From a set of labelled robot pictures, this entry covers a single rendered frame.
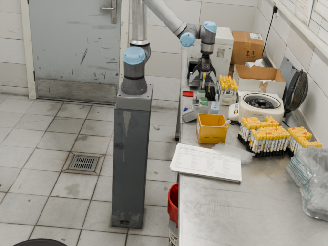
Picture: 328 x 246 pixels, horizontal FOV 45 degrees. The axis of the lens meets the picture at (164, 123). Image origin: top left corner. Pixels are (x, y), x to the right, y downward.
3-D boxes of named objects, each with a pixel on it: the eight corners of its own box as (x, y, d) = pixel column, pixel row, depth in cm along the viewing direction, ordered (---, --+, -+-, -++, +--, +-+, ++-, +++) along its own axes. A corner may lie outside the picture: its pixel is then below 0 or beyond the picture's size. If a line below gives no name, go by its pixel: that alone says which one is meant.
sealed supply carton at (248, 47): (229, 51, 328) (232, 29, 320) (257, 55, 326) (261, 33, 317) (228, 64, 301) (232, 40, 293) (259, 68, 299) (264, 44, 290)
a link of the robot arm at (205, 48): (215, 45, 216) (200, 44, 215) (214, 53, 218) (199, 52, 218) (214, 41, 222) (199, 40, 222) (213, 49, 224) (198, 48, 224)
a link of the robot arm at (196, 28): (179, 26, 210) (200, 29, 209) (182, 20, 219) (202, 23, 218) (178, 40, 214) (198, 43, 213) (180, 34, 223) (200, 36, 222)
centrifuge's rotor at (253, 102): (245, 104, 226) (247, 92, 222) (273, 108, 224) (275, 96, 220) (244, 115, 212) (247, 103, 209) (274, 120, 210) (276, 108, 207)
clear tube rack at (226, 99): (215, 91, 253) (217, 80, 249) (231, 92, 253) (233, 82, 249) (218, 105, 235) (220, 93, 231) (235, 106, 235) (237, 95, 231)
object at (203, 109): (198, 112, 224) (199, 101, 221) (206, 112, 224) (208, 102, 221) (198, 115, 221) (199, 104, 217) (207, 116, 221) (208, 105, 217)
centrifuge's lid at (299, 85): (296, 62, 213) (311, 66, 212) (280, 103, 225) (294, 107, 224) (300, 75, 194) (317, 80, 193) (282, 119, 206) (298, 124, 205)
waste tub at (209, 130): (194, 130, 205) (197, 113, 200) (220, 132, 206) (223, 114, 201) (197, 144, 193) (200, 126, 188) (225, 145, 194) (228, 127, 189)
